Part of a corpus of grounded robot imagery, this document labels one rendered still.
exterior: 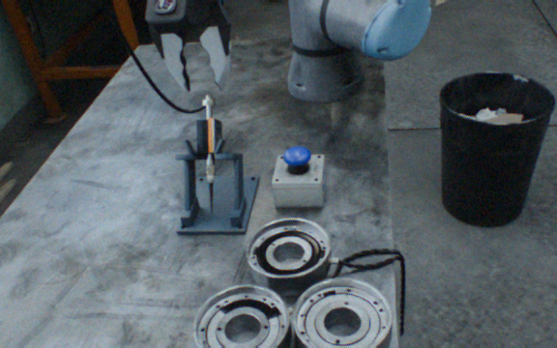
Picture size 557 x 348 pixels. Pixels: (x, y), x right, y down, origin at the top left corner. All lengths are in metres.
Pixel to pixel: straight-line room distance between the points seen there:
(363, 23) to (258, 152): 0.27
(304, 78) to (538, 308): 1.04
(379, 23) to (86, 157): 0.55
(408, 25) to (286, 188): 0.33
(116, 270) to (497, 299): 1.25
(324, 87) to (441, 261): 0.96
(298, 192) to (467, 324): 1.01
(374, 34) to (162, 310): 0.51
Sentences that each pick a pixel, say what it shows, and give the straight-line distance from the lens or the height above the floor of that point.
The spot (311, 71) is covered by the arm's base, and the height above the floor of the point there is 0.86.
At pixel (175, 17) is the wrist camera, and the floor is 1.12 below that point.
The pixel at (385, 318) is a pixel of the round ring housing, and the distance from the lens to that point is 0.62.
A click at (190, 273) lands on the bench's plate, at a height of 0.80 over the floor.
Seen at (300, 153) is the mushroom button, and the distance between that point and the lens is 0.78.
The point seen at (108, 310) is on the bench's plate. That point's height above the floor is 0.80.
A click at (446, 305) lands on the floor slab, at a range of 1.74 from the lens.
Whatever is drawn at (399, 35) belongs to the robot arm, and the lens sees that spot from 0.91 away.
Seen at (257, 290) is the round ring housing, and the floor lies 0.84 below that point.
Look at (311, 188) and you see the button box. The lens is 0.78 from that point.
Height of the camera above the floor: 1.31
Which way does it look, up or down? 36 degrees down
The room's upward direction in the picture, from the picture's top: 8 degrees counter-clockwise
